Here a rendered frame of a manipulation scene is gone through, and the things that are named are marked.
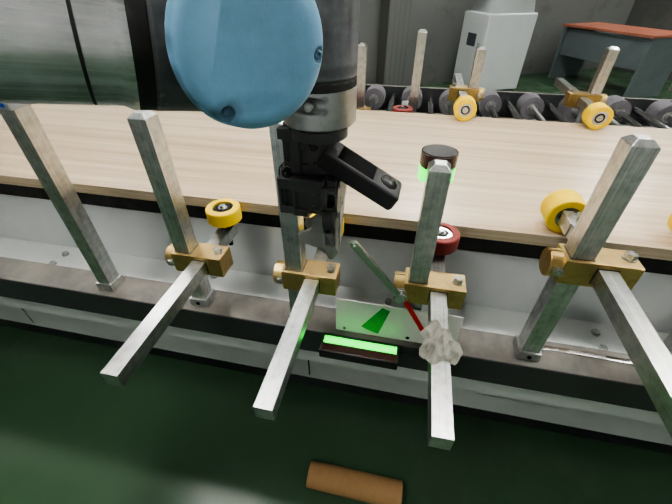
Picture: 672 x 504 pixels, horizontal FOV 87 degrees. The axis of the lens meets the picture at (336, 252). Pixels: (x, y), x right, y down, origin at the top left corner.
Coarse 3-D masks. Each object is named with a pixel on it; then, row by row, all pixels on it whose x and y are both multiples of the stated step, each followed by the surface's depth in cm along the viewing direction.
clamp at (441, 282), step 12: (396, 276) 69; (408, 276) 69; (432, 276) 69; (444, 276) 69; (408, 288) 68; (420, 288) 67; (432, 288) 67; (444, 288) 66; (456, 288) 66; (408, 300) 70; (420, 300) 69; (456, 300) 67
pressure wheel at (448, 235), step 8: (448, 224) 77; (440, 232) 74; (448, 232) 75; (456, 232) 74; (440, 240) 72; (448, 240) 72; (456, 240) 72; (440, 248) 72; (448, 248) 72; (456, 248) 74
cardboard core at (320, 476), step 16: (320, 464) 115; (320, 480) 112; (336, 480) 111; (352, 480) 111; (368, 480) 111; (384, 480) 112; (400, 480) 113; (352, 496) 110; (368, 496) 109; (384, 496) 108; (400, 496) 108
